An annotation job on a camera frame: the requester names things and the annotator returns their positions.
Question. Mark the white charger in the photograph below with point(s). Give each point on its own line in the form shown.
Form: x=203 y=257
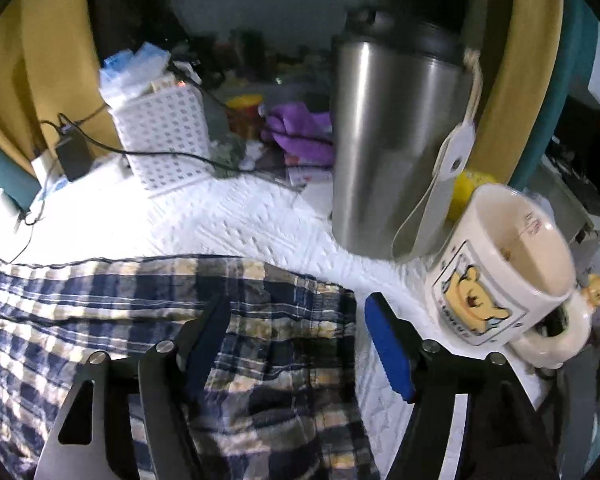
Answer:
x=0 y=212

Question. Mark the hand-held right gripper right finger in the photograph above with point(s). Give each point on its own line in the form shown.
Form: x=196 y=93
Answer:
x=387 y=345

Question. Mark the yellow curtain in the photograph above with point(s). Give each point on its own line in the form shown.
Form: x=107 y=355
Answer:
x=45 y=60
x=520 y=60

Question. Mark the white plastic basket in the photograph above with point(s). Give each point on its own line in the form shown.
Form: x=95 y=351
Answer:
x=165 y=130

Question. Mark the grey computer desk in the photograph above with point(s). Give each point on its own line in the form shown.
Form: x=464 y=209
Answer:
x=565 y=200

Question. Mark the dark window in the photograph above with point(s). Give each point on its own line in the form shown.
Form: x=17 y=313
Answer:
x=260 y=5

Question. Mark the yellow lid jar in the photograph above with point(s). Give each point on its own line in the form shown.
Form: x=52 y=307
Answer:
x=245 y=117

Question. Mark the blue tissue packets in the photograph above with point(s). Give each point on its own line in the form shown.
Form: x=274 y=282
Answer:
x=130 y=70

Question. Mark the white red packet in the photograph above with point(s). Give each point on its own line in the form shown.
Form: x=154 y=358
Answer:
x=310 y=175

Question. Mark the black power adapter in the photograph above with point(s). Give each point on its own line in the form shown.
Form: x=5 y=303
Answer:
x=72 y=157

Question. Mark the blue plaid pants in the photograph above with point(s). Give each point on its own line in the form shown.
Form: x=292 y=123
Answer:
x=280 y=350

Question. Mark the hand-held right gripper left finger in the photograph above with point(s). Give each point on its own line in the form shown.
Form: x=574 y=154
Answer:
x=207 y=355

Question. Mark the stainless steel tumbler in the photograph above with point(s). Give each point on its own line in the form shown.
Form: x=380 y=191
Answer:
x=380 y=135

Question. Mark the purple cloth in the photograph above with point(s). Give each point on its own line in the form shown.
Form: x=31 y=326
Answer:
x=300 y=130

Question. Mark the cream bear mug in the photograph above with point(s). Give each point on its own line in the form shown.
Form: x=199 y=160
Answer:
x=480 y=270

